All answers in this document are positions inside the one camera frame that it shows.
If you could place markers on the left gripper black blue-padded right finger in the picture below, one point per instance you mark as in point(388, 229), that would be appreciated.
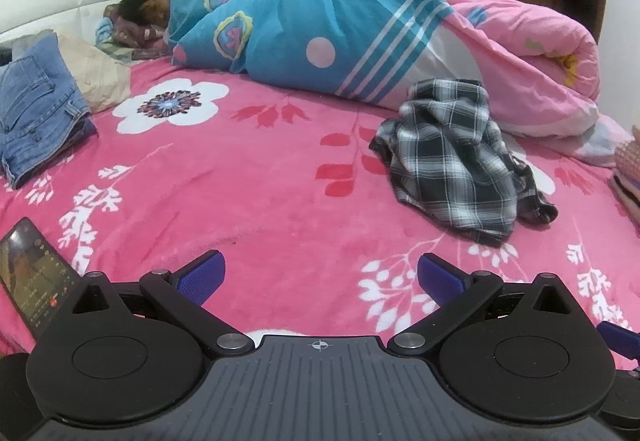
point(462, 299)

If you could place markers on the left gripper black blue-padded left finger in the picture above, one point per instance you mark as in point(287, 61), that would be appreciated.
point(178, 298)

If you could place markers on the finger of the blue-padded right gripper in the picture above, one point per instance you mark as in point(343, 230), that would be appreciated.
point(620, 340)

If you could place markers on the black white plaid shirt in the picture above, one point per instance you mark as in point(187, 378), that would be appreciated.
point(446, 157)

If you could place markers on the stack of folded clothes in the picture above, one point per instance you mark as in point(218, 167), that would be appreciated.
point(625, 180)

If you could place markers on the black smartphone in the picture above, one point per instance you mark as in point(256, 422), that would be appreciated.
point(36, 277)

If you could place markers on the pink floral bed sheet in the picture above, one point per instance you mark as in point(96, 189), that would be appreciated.
point(286, 186)

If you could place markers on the beige folded garment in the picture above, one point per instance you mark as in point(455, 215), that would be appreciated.
point(103, 82)

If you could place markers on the folded blue jeans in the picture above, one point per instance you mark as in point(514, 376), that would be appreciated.
point(43, 113)

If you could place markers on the blue and pink quilt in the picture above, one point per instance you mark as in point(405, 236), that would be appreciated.
point(539, 67)

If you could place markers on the patterned pillow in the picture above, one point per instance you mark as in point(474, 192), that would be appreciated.
point(129, 42)

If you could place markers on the sleeping person's head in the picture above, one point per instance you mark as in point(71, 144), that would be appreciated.
point(145, 12)

